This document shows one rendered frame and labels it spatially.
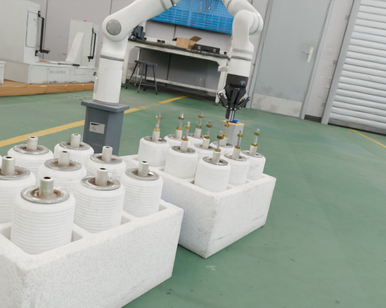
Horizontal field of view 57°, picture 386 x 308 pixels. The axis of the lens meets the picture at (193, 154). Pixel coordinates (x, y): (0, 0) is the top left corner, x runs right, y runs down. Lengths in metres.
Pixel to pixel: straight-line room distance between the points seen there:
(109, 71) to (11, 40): 2.39
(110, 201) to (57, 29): 6.65
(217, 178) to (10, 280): 0.58
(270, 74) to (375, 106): 1.77
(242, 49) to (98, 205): 0.75
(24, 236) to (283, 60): 5.88
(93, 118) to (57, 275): 0.88
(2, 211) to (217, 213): 0.52
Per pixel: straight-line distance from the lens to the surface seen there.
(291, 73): 6.29
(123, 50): 1.45
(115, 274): 0.73
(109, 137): 1.41
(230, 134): 1.42
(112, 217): 0.69
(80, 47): 4.79
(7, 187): 0.69
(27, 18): 3.67
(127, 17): 1.39
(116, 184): 0.70
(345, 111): 6.40
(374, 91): 6.49
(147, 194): 0.76
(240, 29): 1.21
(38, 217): 0.61
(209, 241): 0.99
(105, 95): 1.41
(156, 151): 1.11
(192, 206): 0.99
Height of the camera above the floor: 0.50
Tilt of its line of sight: 13 degrees down
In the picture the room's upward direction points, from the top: 11 degrees clockwise
